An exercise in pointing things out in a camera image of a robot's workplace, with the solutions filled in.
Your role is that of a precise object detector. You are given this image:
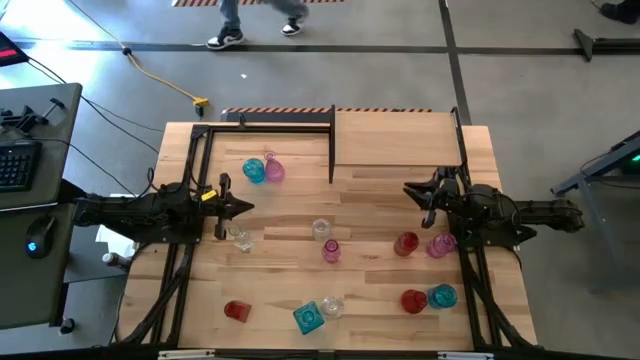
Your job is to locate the red ribbed glass bottle vase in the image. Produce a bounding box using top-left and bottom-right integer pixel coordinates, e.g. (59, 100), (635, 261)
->
(393, 231), (420, 258)

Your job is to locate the clear ribbed cylinder glass vase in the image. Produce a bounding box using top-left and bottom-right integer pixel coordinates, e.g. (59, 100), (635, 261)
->
(311, 217), (332, 243)

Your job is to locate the black cable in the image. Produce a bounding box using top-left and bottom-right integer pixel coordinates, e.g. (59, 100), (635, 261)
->
(29, 137), (137, 195)
(27, 56), (165, 134)

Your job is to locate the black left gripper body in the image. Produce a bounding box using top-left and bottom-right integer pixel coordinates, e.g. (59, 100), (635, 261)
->
(202, 172), (236, 241)

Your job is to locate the teal round glass vase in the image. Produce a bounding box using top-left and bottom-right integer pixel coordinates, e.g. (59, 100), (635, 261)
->
(242, 157), (267, 185)

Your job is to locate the white label strip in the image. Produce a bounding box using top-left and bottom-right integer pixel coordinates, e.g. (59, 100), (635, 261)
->
(438, 351), (495, 360)
(158, 349), (216, 360)

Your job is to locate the black ramp hazard striped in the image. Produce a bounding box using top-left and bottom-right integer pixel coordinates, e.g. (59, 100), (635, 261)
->
(221, 106), (434, 125)

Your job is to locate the clear square glass vase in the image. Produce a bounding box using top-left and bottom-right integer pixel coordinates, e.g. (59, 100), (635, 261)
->
(228, 224), (256, 253)

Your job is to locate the pink ribbed glass bottle vase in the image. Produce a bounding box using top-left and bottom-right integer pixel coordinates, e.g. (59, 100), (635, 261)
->
(425, 232), (458, 260)

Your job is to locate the brown bottle white cap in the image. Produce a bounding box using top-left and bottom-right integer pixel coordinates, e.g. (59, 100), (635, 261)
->
(101, 252), (134, 273)

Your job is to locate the black desk clamp mount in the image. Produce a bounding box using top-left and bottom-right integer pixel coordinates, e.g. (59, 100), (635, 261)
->
(0, 97), (67, 135)

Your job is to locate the red smooth bulbous glass vase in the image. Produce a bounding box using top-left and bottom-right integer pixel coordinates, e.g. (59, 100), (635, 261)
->
(400, 288), (429, 316)

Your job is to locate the black aluminium table frame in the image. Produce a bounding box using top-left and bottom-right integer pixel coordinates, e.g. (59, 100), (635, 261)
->
(115, 122), (541, 360)

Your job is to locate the pink bulbous glass vase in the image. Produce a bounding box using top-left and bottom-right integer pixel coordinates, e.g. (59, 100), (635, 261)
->
(321, 238), (342, 265)

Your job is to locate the black metal T-shaped stand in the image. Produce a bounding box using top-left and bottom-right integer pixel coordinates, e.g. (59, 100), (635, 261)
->
(573, 28), (640, 63)

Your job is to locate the pink tall swirl glass vase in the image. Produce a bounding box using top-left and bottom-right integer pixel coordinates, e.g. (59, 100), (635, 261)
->
(263, 150), (287, 184)

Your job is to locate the teal square cut-glass vase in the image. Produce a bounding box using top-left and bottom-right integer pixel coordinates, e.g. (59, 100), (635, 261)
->
(292, 300), (326, 336)

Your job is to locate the black device red screen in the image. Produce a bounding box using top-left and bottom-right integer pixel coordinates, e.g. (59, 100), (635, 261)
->
(0, 31), (30, 68)

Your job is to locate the black keyboard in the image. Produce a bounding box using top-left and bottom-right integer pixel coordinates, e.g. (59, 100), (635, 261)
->
(0, 139), (44, 194)

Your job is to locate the clear scalloped squat glass vase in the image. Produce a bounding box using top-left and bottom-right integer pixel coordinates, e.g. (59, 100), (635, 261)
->
(319, 295), (345, 320)

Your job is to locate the grey desk leg frame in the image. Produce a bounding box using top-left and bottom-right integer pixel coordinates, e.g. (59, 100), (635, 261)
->
(549, 129), (640, 294)

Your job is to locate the grey computer desk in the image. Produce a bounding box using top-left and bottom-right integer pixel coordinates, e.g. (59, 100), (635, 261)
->
(0, 82), (84, 331)

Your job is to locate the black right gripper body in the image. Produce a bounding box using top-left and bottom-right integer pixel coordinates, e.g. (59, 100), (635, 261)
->
(422, 167), (460, 230)

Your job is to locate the red square glass vase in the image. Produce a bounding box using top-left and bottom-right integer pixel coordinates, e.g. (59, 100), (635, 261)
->
(223, 299), (253, 324)

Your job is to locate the yellow extension cable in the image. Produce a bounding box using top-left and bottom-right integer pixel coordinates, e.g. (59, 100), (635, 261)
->
(66, 0), (210, 119)

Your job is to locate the black computer mouse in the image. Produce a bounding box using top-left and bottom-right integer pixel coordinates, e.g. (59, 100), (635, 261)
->
(24, 213), (57, 260)

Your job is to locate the teal patterned glass bottle vase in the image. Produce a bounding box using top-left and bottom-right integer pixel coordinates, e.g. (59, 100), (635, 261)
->
(427, 283), (459, 310)

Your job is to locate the white paper sheet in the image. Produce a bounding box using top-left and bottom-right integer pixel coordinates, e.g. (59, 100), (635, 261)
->
(94, 223), (139, 259)

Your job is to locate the wooden shelf black metal frame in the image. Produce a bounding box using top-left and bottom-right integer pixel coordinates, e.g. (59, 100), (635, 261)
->
(327, 103), (472, 185)

